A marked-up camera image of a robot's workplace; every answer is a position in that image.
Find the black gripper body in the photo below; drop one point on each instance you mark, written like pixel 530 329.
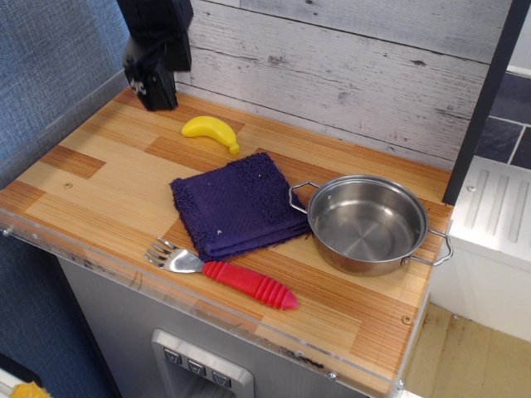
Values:
pixel 157 47

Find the red handled metal fork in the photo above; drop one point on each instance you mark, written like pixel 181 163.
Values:
pixel 260 287

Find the purple folded cloth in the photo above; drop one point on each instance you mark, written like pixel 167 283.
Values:
pixel 238 208

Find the yellow toy banana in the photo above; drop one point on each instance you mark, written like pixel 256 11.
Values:
pixel 210 127

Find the stainless steel pot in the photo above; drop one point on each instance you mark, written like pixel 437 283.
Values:
pixel 365 225

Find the grey toy cabinet front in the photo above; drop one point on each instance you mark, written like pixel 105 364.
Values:
pixel 124 323

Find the silver dispenser panel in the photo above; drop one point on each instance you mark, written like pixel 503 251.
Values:
pixel 191 371

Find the yellow object bottom left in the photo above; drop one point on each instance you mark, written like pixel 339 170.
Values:
pixel 29 390

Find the white toy sink unit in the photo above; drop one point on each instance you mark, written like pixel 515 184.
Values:
pixel 487 280

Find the black post right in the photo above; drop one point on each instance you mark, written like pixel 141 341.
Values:
pixel 504 50

